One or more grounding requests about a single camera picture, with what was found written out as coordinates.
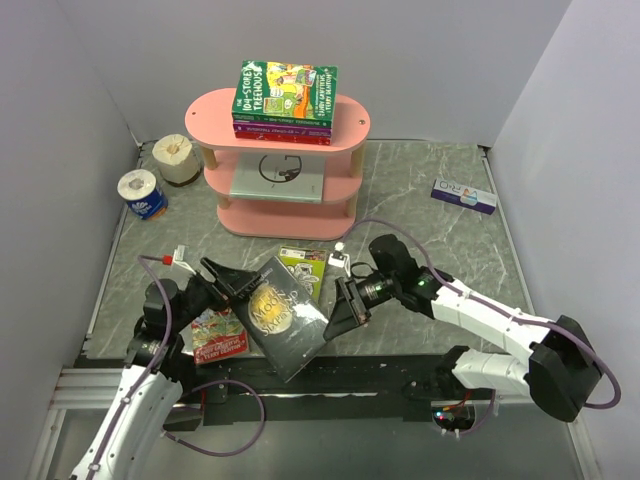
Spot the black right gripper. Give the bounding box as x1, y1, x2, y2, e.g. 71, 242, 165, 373
323, 273, 400, 339

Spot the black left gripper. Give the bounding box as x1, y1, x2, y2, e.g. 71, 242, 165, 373
170, 256, 258, 332

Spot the black Maugham book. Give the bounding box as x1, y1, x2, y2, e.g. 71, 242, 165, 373
231, 257, 328, 382

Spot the grey Great Gatsby book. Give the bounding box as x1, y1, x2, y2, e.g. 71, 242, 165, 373
230, 153, 326, 204

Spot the red 156-storey treehouse book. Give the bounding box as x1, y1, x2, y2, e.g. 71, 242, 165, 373
235, 132, 331, 146

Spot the purple 117-storey treehouse book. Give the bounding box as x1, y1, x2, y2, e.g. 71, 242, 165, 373
233, 122, 332, 138

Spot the green 104-storey treehouse book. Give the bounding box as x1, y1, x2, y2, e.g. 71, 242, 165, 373
231, 60, 339, 129

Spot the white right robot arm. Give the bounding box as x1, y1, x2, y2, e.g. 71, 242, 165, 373
324, 234, 603, 423

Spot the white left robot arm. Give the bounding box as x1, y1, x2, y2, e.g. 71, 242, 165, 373
70, 255, 260, 479

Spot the red 13-storey treehouse book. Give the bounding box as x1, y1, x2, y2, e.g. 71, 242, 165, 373
191, 308, 249, 366

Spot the lime green treehouse book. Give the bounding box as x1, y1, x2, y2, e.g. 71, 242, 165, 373
278, 246, 329, 301

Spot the beige toilet paper roll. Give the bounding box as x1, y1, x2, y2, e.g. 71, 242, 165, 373
152, 134, 201, 187

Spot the blue wrapped toilet paper roll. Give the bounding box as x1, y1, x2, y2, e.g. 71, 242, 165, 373
117, 169, 168, 220

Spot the pink three-tier shelf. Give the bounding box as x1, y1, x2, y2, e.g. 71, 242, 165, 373
185, 87, 371, 241

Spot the purple white small box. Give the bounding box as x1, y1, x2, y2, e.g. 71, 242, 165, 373
431, 178, 498, 215

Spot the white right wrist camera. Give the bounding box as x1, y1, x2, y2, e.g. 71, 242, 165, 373
327, 241, 351, 278

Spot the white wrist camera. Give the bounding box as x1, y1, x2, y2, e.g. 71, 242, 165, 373
327, 241, 351, 278
161, 244, 197, 275

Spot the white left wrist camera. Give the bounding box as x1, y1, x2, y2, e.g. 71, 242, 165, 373
161, 244, 197, 275

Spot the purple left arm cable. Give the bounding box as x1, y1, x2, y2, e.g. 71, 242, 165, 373
84, 253, 175, 480

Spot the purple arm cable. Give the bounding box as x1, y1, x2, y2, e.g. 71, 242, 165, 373
84, 253, 175, 480
339, 218, 622, 410

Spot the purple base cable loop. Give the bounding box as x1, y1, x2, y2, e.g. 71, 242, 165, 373
158, 380, 266, 457

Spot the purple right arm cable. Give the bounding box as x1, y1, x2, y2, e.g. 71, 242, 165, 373
339, 218, 622, 410

